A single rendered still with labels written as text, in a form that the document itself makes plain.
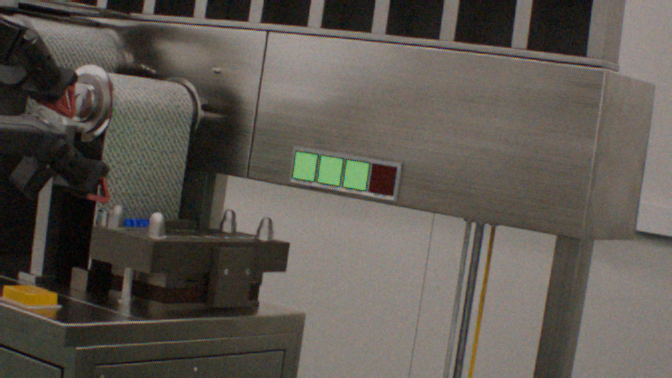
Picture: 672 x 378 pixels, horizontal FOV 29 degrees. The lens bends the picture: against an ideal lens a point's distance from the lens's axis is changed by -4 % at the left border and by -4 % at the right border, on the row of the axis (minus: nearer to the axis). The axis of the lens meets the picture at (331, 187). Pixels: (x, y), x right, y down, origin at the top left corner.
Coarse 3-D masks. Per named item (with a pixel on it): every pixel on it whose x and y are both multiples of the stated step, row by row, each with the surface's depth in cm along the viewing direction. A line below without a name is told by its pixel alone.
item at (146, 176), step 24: (120, 144) 250; (144, 144) 255; (168, 144) 261; (120, 168) 251; (144, 168) 256; (168, 168) 262; (120, 192) 252; (144, 192) 257; (168, 192) 263; (96, 216) 248; (144, 216) 259; (168, 216) 264
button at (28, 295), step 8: (8, 288) 221; (16, 288) 221; (24, 288) 223; (32, 288) 224; (40, 288) 225; (8, 296) 221; (16, 296) 220; (24, 296) 219; (32, 296) 219; (40, 296) 220; (48, 296) 222; (56, 296) 224; (24, 304) 219; (32, 304) 219; (40, 304) 221; (48, 304) 222
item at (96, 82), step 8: (80, 80) 250; (88, 80) 248; (96, 80) 247; (96, 88) 247; (104, 88) 246; (104, 96) 246; (104, 104) 246; (96, 112) 247; (104, 112) 246; (192, 112) 267; (72, 120) 250; (96, 120) 246; (80, 128) 249; (88, 128) 248
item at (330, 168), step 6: (324, 162) 256; (330, 162) 255; (336, 162) 255; (324, 168) 256; (330, 168) 255; (336, 168) 255; (324, 174) 256; (330, 174) 255; (336, 174) 254; (318, 180) 257; (324, 180) 256; (330, 180) 255; (336, 180) 254
